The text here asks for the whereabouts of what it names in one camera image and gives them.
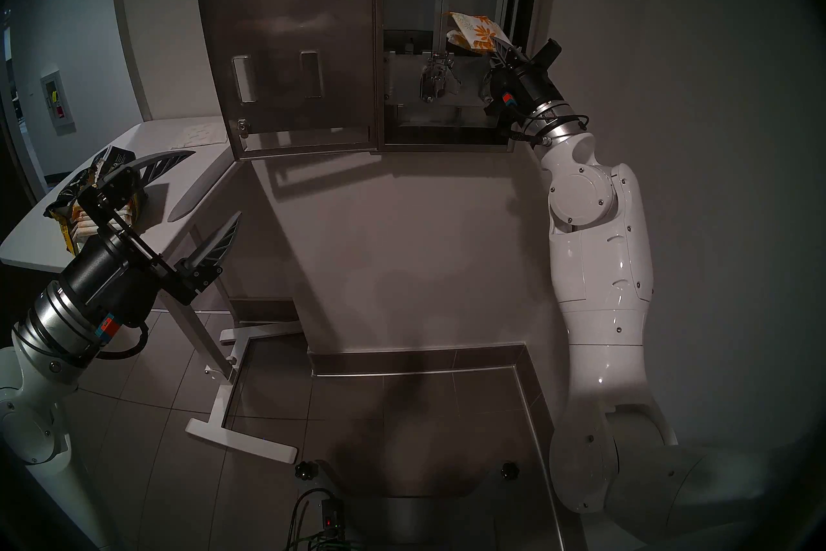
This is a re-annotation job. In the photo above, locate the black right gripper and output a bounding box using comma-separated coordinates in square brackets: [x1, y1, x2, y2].
[490, 36, 564, 118]

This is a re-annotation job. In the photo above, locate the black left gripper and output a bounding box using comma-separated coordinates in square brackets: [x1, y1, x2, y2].
[61, 150, 243, 328]

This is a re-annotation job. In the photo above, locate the white pad with orange flower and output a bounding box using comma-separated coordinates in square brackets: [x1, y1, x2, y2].
[447, 11, 517, 55]

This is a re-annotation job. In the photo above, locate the stainless steel dispenser door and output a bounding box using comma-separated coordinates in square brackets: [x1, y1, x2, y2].
[190, 0, 381, 162]

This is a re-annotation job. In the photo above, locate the dark robot base platform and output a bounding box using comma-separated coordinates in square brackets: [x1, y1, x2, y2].
[316, 459, 556, 551]

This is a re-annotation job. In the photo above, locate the stack of white wrapped pads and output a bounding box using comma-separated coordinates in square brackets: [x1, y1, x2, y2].
[65, 195, 139, 250]

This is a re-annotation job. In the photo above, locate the white table with legs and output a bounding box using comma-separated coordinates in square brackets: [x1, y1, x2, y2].
[0, 116, 304, 466]

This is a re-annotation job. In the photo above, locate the flat white wrapped pad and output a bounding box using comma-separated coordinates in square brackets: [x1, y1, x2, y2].
[170, 123, 228, 151]

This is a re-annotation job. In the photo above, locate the chrome pad dispensing mechanism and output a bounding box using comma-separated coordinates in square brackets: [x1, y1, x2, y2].
[418, 54, 461, 104]

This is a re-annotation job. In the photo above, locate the black yellow pad package bag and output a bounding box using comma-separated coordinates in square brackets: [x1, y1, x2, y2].
[42, 145, 152, 253]

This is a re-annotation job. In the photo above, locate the black power box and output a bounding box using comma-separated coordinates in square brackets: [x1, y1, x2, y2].
[321, 497, 347, 541]

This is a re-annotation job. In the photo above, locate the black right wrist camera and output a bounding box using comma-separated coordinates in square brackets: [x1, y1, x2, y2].
[484, 72, 517, 119]

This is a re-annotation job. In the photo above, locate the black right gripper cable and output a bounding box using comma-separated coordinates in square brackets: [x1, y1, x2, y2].
[503, 114, 590, 144]

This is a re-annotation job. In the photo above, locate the thick black left gripper cable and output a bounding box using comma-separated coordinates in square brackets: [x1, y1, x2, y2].
[97, 322, 150, 361]

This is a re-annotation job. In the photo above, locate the wall fire extinguisher cabinet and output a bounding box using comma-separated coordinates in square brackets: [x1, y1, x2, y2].
[40, 70, 77, 136]

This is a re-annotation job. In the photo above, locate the grey door frame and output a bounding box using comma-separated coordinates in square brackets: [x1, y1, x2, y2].
[108, 0, 153, 122]

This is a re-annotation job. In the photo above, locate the green and black cable bundle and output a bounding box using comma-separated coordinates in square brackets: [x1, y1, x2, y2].
[284, 487, 336, 551]

